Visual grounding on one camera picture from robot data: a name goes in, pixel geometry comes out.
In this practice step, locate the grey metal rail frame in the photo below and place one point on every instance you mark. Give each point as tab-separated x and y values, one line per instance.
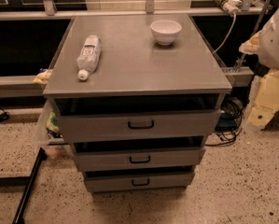
24	86

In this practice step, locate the yellow snack bag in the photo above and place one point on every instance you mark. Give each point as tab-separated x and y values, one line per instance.
43	77

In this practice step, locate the grey drawer cabinet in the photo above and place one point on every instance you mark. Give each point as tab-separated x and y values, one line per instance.
135	75

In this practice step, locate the clear plastic bottle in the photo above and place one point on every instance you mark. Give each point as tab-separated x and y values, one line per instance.
89	56

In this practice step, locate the white power strip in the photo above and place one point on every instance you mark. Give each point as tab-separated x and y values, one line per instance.
229	6

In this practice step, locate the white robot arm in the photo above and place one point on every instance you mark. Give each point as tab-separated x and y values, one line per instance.
265	44

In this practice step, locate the white ceramic bowl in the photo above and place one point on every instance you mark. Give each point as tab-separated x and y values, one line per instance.
165	32

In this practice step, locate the grey drawer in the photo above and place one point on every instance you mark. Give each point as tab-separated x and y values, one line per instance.
86	161
130	182
91	128

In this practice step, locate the grey bottom drawer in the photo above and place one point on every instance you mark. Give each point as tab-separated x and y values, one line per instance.
130	182

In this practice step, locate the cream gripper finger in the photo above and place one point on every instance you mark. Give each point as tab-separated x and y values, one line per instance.
263	100

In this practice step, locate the grey top drawer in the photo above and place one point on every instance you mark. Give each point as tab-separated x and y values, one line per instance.
91	128

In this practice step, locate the clear plastic storage bin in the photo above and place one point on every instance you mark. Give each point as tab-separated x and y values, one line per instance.
42	137

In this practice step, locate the black floor frame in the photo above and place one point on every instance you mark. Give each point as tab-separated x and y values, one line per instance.
24	181

